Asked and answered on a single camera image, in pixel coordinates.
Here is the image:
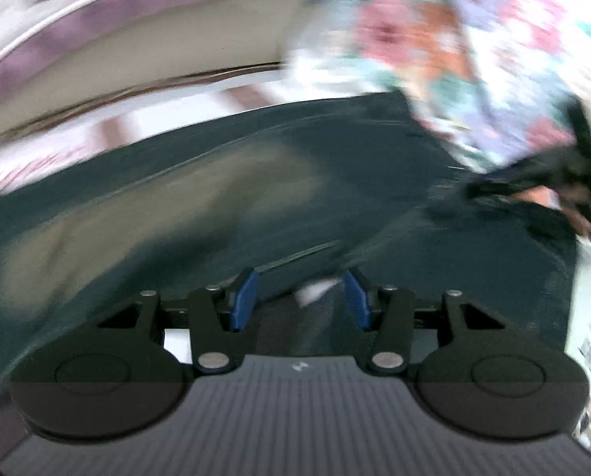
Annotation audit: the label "floral quilt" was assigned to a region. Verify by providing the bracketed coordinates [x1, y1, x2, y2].
[286, 0, 591, 167]

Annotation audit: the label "dark blue denim jeans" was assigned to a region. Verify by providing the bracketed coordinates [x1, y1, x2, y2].
[0, 91, 578, 381]

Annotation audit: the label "beige mattress edge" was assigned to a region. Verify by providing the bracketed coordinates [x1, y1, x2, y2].
[0, 0, 304, 144]

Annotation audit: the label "checkered bed sheet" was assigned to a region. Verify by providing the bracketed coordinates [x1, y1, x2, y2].
[0, 70, 385, 194]

